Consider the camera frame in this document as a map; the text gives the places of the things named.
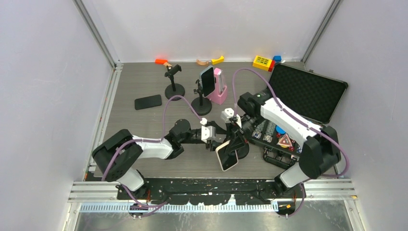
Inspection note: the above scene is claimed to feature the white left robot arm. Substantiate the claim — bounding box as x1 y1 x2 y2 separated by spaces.
91 119 227 199

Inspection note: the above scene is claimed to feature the smartphone with cream case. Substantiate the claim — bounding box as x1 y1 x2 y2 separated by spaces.
215 141 239 171

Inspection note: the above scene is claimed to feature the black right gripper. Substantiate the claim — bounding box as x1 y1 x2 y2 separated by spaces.
223 113 266 154

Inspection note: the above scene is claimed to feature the tan arch block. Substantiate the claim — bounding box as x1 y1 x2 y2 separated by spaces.
196 59 209 66

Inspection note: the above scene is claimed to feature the blue toy brick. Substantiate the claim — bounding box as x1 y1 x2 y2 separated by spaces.
273 55 282 62

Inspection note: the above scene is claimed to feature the smartphone with clear case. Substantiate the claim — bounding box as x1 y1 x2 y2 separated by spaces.
200 65 215 97

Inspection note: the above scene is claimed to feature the black smartphone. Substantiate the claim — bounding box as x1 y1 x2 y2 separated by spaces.
134 94 162 110

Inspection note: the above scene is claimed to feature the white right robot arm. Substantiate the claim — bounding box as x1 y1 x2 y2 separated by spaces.
221 90 341 198

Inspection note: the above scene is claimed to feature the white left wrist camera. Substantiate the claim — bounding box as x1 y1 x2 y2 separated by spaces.
200 117 216 143

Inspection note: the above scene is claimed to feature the black phone stand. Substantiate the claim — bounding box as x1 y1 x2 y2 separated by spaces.
236 144 250 159
165 64 185 100
191 79 212 116

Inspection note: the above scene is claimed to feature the blue round game chip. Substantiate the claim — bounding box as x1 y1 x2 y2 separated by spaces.
275 125 286 135

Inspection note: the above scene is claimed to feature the orange wooden block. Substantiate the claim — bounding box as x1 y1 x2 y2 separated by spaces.
155 59 167 64

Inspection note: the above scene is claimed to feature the yellow toy brick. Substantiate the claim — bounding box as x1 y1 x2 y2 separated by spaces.
252 55 272 71

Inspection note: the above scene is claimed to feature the yellow arch block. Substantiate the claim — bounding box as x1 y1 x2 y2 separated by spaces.
211 55 225 65

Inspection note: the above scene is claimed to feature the pink wedge stand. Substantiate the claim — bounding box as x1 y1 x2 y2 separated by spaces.
207 68 228 105

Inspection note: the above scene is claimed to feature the blue-green poker chip stack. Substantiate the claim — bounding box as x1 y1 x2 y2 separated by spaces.
265 122 276 137

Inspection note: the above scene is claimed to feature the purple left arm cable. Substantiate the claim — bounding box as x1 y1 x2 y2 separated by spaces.
101 95 206 218

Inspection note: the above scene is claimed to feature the red toy brick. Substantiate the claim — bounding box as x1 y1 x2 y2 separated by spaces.
268 60 276 72

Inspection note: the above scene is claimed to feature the red triangle game piece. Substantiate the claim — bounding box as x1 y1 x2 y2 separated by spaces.
277 133 293 148

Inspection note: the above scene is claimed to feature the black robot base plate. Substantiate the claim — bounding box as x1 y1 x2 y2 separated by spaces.
117 178 305 206

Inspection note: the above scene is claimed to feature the black foam-lined case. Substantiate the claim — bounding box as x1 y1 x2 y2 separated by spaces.
250 64 348 169

